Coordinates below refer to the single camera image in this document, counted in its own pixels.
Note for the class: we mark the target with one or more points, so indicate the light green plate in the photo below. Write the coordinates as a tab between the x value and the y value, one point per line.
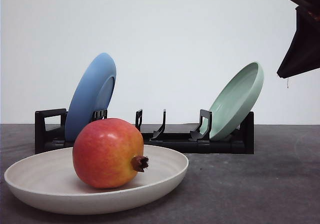
235	102

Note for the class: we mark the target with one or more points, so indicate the white plate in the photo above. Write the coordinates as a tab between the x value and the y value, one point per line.
50	183

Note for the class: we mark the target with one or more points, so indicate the red yellow pomegranate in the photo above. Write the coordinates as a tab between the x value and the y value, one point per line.
107	152

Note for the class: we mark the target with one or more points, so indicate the blue plate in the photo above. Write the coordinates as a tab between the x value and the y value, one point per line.
93	92

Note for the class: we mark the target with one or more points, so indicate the black plastic dish rack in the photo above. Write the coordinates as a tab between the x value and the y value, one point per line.
50	133

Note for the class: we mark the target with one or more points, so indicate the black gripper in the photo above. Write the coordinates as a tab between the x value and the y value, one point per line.
304	52

